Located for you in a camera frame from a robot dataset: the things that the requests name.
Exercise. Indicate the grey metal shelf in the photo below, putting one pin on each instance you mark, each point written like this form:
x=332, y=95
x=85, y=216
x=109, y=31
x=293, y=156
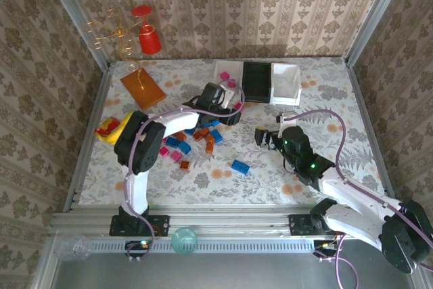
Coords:
x=220, y=272

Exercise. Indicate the red wine glass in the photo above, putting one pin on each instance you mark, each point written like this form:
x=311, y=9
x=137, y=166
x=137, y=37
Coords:
x=149, y=43

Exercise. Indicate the aluminium side rail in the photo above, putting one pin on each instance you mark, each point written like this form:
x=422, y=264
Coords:
x=368, y=126
x=93, y=123

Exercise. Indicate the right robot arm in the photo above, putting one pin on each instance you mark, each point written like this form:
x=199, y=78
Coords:
x=355, y=197

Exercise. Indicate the clear plastic cup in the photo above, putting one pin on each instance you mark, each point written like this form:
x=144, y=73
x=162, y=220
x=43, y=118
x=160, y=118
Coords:
x=72, y=248

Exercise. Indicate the pink lego brick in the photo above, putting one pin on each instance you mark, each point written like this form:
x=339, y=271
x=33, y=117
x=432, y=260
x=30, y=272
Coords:
x=224, y=75
x=176, y=156
x=231, y=82
x=239, y=106
x=164, y=151

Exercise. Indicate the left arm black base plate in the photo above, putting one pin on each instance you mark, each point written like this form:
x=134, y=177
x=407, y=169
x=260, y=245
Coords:
x=162, y=223

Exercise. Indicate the aluminium frame post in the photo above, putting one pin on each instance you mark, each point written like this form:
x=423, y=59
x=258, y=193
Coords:
x=375, y=15
x=72, y=11

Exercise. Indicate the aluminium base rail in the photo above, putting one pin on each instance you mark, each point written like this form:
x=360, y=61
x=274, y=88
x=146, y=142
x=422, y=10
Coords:
x=230, y=218

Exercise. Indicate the red and yellow toy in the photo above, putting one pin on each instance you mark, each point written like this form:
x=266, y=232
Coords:
x=106, y=126

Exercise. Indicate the teal glass cup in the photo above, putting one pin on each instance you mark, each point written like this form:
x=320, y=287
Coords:
x=184, y=241

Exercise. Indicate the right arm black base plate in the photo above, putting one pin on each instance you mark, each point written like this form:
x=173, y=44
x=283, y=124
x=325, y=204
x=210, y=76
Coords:
x=297, y=224

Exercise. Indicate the white container for pink bricks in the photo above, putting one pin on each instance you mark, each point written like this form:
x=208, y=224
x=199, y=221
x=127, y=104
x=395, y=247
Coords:
x=230, y=65

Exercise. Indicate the small black connector board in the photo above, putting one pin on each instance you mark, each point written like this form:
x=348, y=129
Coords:
x=137, y=246
x=324, y=246

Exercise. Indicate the yellow toy banana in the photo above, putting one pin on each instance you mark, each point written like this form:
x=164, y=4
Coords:
x=113, y=136

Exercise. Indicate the floral tablecloth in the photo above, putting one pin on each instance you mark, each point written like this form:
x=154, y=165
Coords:
x=236, y=187

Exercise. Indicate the large blue lego brick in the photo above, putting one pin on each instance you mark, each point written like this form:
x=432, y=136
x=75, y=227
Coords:
x=241, y=167

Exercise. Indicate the white container for orange bricks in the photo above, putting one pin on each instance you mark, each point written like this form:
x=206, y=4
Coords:
x=285, y=82

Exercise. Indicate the orange lego brick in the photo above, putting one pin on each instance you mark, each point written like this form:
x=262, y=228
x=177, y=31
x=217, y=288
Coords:
x=185, y=165
x=209, y=148
x=210, y=139
x=197, y=136
x=180, y=136
x=204, y=132

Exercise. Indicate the black container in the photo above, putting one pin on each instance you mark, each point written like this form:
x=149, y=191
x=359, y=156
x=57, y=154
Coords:
x=257, y=81

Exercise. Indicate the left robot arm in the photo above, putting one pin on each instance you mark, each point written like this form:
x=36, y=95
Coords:
x=138, y=187

